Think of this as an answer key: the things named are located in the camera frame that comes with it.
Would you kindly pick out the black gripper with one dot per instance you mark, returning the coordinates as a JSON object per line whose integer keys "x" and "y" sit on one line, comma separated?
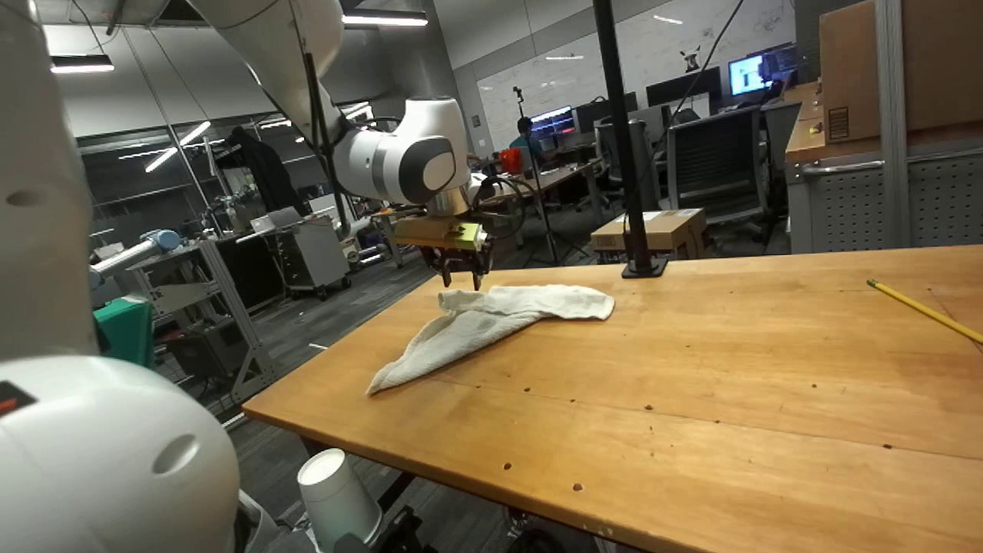
{"x": 462, "y": 257}

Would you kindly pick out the white cloth towel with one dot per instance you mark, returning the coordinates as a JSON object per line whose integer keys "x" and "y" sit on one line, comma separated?
{"x": 462, "y": 333}

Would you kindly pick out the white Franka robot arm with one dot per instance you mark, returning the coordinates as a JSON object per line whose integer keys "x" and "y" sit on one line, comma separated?
{"x": 400, "y": 158}

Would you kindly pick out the cluttered wooden desk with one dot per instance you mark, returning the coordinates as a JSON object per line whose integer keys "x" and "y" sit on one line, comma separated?
{"x": 541, "y": 195}

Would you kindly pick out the red object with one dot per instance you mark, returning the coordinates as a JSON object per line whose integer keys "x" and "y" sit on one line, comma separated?
{"x": 507, "y": 161}

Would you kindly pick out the white machine cart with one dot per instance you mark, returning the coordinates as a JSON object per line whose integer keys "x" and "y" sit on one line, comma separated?
{"x": 311, "y": 250}

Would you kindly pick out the small lit computer monitor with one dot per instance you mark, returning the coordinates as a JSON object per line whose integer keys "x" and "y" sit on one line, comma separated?
{"x": 557, "y": 124}

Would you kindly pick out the low wooden table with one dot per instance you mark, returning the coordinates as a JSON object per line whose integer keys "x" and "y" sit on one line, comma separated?
{"x": 665, "y": 228}

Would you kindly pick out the black pole stand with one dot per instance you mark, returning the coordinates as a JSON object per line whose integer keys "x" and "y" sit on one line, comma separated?
{"x": 621, "y": 124}

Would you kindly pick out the person in dark clothing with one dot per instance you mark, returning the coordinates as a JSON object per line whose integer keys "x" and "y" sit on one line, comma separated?
{"x": 261, "y": 170}

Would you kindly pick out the grey metal shelf rack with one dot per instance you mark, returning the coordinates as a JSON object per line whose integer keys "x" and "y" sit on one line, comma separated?
{"x": 219, "y": 297}

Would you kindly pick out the white paper cup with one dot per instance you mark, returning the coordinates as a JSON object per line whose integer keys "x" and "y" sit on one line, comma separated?
{"x": 332, "y": 497}

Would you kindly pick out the black office chair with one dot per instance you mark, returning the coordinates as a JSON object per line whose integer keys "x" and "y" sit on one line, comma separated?
{"x": 716, "y": 158}

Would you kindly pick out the dark unlit monitor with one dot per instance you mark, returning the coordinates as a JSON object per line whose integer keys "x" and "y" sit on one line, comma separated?
{"x": 683, "y": 89}

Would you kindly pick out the long ceiling light strip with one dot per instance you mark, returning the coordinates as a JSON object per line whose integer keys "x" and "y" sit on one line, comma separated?
{"x": 175, "y": 146}

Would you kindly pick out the green plastic object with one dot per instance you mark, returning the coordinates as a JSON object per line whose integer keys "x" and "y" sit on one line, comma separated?
{"x": 128, "y": 333}

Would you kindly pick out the lit blue computer monitor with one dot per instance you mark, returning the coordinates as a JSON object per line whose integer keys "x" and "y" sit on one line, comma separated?
{"x": 762, "y": 73}

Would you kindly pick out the grey perforated cabinet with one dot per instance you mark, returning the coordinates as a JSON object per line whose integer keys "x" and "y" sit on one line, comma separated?
{"x": 848, "y": 203}

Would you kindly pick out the yellow pencil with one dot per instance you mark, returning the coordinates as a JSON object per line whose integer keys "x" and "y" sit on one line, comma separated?
{"x": 922, "y": 310}

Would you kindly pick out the large cardboard box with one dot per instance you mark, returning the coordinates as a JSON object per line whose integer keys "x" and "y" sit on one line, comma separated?
{"x": 942, "y": 62}

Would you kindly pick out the tan wrist camera mount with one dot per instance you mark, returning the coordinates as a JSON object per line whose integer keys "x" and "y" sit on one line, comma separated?
{"x": 434, "y": 236}

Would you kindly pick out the grey metal post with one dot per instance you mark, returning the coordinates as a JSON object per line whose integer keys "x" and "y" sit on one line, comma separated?
{"x": 891, "y": 103}

